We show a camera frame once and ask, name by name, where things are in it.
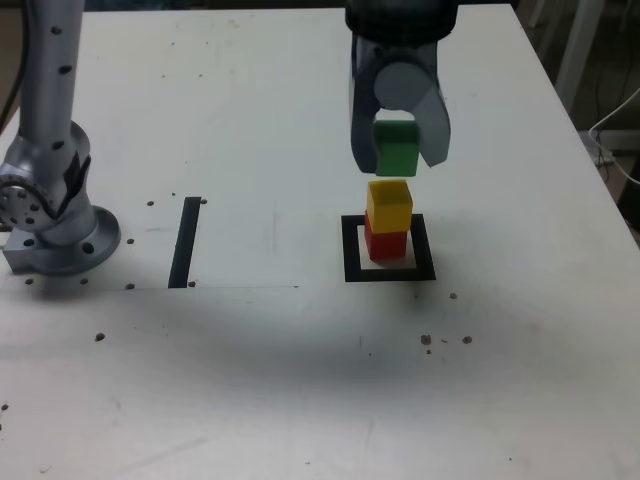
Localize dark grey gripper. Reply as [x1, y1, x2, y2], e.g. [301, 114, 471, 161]
[347, 34, 454, 175]

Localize green cube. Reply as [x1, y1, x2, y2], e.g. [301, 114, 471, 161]
[373, 119, 420, 178]

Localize yellow cube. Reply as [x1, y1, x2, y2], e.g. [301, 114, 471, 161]
[366, 179, 414, 234]

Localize red cube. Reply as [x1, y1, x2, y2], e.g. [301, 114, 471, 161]
[363, 209, 407, 261]

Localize black tape square outline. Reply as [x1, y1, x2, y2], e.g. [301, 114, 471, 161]
[340, 213, 437, 284]

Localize thin white furniture legs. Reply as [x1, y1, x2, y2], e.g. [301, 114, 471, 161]
[527, 0, 571, 61]

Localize thick white furniture leg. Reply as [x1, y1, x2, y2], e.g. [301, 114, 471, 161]
[554, 0, 609, 109]

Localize black tape strip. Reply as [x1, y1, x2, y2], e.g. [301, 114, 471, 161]
[167, 196, 203, 290]

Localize white cable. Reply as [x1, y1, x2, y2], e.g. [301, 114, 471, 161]
[588, 89, 640, 184]

